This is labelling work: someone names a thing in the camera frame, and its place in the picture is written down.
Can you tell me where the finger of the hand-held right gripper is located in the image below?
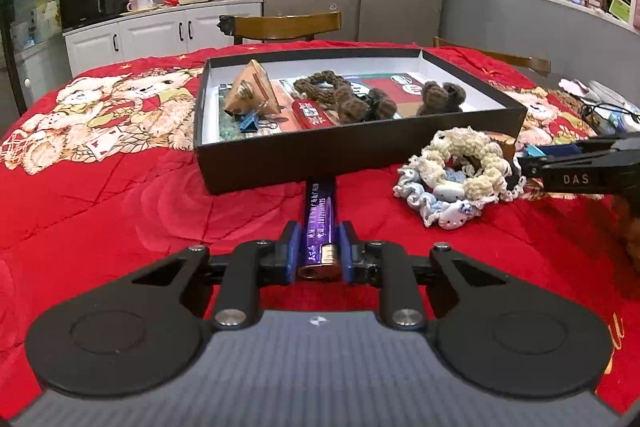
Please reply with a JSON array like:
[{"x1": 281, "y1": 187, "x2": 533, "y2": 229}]
[
  {"x1": 541, "y1": 132, "x2": 640, "y2": 157},
  {"x1": 516, "y1": 150, "x2": 640, "y2": 200}
]

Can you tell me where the dark blue binder clip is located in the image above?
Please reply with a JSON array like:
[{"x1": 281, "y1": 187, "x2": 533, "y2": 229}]
[{"x1": 236, "y1": 110, "x2": 282, "y2": 134}]

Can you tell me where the small red box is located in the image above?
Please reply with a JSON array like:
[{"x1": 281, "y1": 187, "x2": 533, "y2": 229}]
[{"x1": 290, "y1": 98, "x2": 334, "y2": 128}]

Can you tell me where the sliding glass door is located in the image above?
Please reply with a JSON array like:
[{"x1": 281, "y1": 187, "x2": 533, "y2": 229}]
[{"x1": 0, "y1": 0, "x2": 77, "y2": 118}]

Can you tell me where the white cloth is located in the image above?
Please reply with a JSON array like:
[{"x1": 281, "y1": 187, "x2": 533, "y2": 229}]
[{"x1": 559, "y1": 77, "x2": 640, "y2": 134}]

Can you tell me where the white oval hair clip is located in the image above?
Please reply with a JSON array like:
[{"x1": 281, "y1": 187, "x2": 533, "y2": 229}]
[{"x1": 433, "y1": 182, "x2": 467, "y2": 204}]

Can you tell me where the brown paper snack packet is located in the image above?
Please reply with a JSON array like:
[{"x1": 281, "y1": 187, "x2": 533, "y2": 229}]
[{"x1": 486, "y1": 132, "x2": 517, "y2": 158}]

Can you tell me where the cream crochet scrunchie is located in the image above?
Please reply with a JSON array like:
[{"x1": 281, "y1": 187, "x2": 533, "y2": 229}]
[{"x1": 409, "y1": 128, "x2": 512, "y2": 204}]

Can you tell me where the brown knitted bear hair tie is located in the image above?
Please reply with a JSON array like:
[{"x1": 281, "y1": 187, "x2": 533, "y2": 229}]
[{"x1": 415, "y1": 80, "x2": 469, "y2": 118}]

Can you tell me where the white kitchen cabinet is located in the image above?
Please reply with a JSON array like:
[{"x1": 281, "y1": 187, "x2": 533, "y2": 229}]
[{"x1": 61, "y1": 0, "x2": 265, "y2": 78}]

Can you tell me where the black cable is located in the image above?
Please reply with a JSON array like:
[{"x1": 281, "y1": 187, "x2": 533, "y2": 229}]
[{"x1": 580, "y1": 102, "x2": 640, "y2": 124}]

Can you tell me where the colourful picture book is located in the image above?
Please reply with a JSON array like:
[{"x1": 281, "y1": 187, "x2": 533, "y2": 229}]
[{"x1": 216, "y1": 71, "x2": 442, "y2": 144}]

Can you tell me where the purple lighter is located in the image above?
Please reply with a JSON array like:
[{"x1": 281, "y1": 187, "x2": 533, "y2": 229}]
[{"x1": 297, "y1": 176, "x2": 342, "y2": 284}]

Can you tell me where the red bear-print blanket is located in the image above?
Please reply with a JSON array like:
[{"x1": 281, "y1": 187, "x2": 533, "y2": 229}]
[{"x1": 0, "y1": 41, "x2": 640, "y2": 414}]

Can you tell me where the brown crochet scrunchie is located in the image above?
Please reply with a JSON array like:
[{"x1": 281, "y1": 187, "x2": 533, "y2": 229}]
[{"x1": 334, "y1": 83, "x2": 399, "y2": 124}]

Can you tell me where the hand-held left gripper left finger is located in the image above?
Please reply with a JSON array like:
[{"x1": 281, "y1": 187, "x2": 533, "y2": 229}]
[{"x1": 130, "y1": 222, "x2": 302, "y2": 331}]

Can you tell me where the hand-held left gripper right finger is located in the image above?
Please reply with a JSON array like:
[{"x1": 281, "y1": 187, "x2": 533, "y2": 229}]
[{"x1": 336, "y1": 222, "x2": 507, "y2": 331}]

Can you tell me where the black microwave oven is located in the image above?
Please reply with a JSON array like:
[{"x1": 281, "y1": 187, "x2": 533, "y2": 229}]
[{"x1": 58, "y1": 0, "x2": 137, "y2": 28}]

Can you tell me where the blue white crochet scrunchie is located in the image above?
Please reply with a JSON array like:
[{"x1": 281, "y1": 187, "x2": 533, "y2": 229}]
[{"x1": 392, "y1": 164, "x2": 451, "y2": 229}]

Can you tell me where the brown braided scrunchie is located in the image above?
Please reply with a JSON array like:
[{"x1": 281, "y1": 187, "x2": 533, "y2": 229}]
[{"x1": 291, "y1": 69, "x2": 352, "y2": 101}]

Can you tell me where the black white-lace scrunchie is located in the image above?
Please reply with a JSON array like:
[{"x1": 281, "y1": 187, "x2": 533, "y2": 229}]
[{"x1": 492, "y1": 154, "x2": 527, "y2": 204}]

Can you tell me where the white cat hair clip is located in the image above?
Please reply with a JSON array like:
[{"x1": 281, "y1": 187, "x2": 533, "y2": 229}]
[{"x1": 436, "y1": 200, "x2": 474, "y2": 231}]

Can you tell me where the brown striped snack packet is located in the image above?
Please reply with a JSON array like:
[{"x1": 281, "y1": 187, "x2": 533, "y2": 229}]
[{"x1": 221, "y1": 58, "x2": 287, "y2": 118}]

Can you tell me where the black shallow cardboard box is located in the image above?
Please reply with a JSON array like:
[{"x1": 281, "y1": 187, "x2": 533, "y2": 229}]
[{"x1": 193, "y1": 46, "x2": 529, "y2": 196}]

